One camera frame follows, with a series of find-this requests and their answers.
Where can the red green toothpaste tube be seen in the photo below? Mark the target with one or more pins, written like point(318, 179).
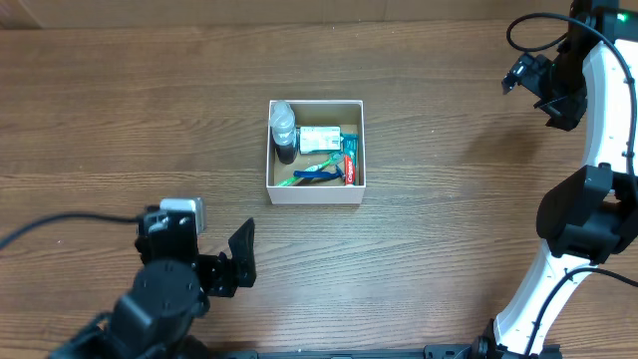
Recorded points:
point(350, 150)

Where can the green soap bar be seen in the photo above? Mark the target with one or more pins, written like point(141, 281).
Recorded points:
point(321, 139)

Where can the green white toothbrush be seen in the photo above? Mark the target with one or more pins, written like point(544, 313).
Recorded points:
point(328, 170)

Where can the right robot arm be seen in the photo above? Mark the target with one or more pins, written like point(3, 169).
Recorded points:
point(592, 214)

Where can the clear pump soap bottle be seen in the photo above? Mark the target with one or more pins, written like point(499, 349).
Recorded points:
point(283, 129)

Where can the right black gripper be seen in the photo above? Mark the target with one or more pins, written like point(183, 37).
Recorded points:
point(569, 116)

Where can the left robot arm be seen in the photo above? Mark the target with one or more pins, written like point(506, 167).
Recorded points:
point(173, 288)

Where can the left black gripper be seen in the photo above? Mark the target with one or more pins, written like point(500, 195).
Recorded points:
point(222, 281)

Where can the white cardboard box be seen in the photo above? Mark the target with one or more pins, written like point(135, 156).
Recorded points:
point(348, 115)

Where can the blue disposable razor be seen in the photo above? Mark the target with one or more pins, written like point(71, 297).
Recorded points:
point(320, 175)

